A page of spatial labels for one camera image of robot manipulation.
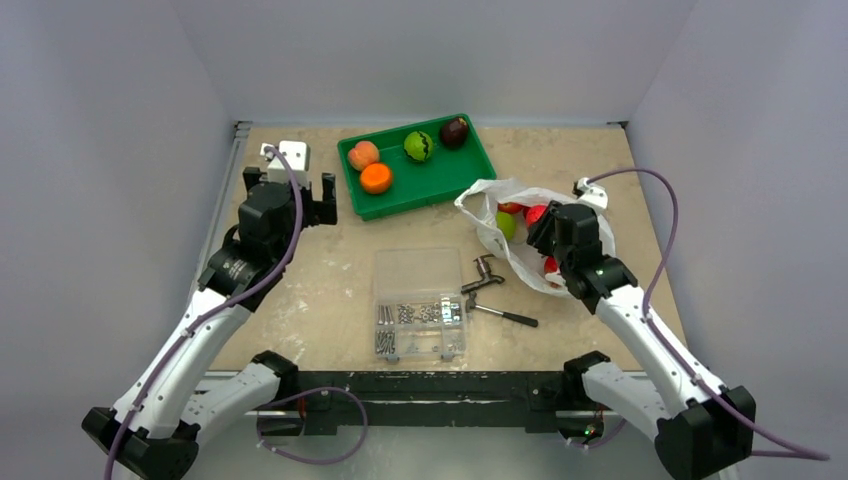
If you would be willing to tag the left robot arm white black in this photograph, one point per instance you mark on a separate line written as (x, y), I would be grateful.
(156, 429)

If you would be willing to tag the green plastic tray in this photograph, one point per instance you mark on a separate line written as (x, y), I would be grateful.
(442, 177)

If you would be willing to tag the black base bar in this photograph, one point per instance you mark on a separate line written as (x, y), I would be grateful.
(536, 402)

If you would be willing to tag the clear plastic screw box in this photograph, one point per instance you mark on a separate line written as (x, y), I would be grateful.
(418, 306)

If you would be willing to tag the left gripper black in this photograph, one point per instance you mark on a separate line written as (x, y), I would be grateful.
(319, 211)

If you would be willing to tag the fake dark red fruit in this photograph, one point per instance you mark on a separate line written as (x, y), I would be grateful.
(454, 133)

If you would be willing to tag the small black-handled hammer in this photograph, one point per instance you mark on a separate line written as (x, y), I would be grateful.
(472, 304)

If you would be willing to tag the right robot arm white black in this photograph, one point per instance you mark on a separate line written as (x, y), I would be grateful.
(697, 425)

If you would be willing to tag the fake green apple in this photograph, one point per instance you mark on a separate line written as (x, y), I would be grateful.
(506, 224)

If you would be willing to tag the fake orange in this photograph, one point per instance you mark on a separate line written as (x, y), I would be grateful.
(376, 178)

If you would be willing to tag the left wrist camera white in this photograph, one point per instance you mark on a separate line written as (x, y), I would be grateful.
(295, 153)

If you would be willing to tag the white plastic bag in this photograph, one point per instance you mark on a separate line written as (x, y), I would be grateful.
(497, 199)

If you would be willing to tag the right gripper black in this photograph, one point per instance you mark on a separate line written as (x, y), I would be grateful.
(544, 234)

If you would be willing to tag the fake red apple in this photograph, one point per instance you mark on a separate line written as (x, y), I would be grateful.
(533, 214)

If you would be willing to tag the fake green cracked fruit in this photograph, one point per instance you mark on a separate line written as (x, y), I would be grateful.
(418, 146)

